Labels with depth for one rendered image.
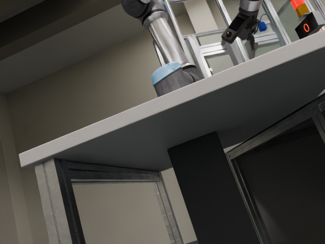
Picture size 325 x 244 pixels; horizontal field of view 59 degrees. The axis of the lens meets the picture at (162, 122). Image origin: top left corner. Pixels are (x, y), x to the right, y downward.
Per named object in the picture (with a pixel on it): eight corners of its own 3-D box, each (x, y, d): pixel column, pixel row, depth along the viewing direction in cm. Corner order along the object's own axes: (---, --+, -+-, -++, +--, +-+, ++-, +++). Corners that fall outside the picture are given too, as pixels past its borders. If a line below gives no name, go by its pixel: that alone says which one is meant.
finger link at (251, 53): (264, 54, 115) (257, 33, 112) (256, 61, 113) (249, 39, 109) (258, 55, 118) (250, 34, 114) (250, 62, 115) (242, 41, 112)
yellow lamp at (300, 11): (304, 13, 128) (299, 4, 129) (297, 20, 132) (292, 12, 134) (313, 11, 129) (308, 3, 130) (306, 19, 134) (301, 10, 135)
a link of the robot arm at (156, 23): (175, 109, 106) (123, 2, 124) (196, 111, 118) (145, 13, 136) (199, 91, 100) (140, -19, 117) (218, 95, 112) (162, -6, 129)
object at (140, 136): (20, 168, 56) (18, 154, 57) (150, 175, 142) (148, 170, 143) (393, 19, 45) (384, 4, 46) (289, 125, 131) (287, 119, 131)
